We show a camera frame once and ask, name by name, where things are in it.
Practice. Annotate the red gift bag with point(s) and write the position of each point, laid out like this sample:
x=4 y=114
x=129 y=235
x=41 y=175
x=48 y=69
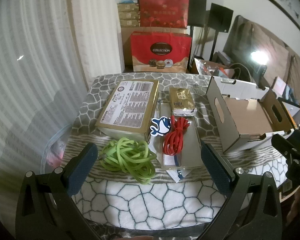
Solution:
x=145 y=45

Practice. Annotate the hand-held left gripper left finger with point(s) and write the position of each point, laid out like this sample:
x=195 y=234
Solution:
x=82 y=170

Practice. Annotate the white curtain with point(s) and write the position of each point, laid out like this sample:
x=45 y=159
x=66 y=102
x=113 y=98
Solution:
x=40 y=55

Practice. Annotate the whale sticker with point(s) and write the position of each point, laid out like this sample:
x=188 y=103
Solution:
x=161 y=126

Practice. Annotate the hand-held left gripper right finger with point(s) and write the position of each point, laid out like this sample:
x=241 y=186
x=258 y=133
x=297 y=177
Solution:
x=215 y=170

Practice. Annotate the open box of clutter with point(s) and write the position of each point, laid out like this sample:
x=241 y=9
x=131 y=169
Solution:
x=210 y=66

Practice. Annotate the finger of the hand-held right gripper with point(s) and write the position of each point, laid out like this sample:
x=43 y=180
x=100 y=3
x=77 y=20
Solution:
x=282 y=143

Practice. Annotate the dark wooden stand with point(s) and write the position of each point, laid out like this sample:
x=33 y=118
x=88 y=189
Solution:
x=128 y=69

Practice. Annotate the red floral gift box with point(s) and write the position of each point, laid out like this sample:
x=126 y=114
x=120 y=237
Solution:
x=162 y=10

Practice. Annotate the white face mask packet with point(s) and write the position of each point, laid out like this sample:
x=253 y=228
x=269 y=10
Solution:
x=177 y=175

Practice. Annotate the small gold packet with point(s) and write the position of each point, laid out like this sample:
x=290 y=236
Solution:
x=181 y=100

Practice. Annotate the clear phone case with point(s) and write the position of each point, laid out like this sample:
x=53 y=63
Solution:
x=190 y=152

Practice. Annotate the black music stand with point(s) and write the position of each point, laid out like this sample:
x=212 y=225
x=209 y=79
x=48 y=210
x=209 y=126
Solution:
x=220 y=16
x=197 y=10

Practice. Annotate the brown sofa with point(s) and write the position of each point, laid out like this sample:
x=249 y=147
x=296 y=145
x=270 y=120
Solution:
x=265 y=40

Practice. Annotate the white cardboard box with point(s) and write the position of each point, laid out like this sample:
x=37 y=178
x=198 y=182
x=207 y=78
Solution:
x=242 y=115

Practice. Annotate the large gold box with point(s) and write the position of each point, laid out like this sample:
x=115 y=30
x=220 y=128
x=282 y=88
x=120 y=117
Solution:
x=127 y=105

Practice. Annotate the clear plastic bin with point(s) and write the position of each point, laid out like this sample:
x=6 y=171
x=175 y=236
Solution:
x=52 y=152

